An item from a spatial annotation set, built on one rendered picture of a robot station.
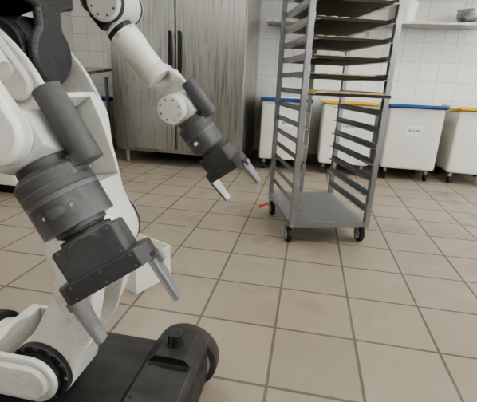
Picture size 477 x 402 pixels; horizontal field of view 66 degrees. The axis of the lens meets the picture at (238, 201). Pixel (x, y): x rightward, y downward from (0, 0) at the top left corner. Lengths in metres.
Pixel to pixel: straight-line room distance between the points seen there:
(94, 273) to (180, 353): 0.64
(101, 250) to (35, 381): 0.54
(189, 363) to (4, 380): 0.42
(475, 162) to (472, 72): 1.09
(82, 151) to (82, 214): 0.07
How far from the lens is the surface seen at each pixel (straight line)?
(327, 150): 4.03
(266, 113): 4.00
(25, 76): 0.71
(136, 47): 0.93
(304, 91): 2.00
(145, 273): 1.72
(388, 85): 2.17
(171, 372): 1.06
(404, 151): 4.14
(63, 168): 0.45
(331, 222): 2.23
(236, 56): 3.79
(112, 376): 1.10
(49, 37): 0.77
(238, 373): 1.33
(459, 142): 4.28
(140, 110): 4.11
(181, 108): 0.87
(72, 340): 0.91
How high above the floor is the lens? 0.91
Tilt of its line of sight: 18 degrees down
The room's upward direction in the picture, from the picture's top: 3 degrees clockwise
